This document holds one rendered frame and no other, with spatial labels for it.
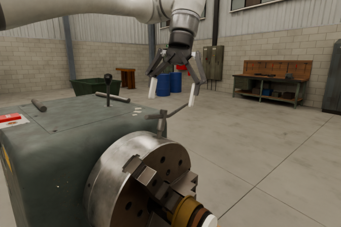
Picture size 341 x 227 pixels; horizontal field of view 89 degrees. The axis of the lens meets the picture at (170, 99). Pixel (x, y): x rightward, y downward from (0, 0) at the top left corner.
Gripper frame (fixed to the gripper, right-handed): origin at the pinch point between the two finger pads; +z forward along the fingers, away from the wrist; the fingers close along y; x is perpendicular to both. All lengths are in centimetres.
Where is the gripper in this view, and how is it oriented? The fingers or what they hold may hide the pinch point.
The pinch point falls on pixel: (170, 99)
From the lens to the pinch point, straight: 54.3
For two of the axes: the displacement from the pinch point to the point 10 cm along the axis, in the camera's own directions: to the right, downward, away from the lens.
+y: -9.1, -1.7, 3.7
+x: -3.7, -0.6, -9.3
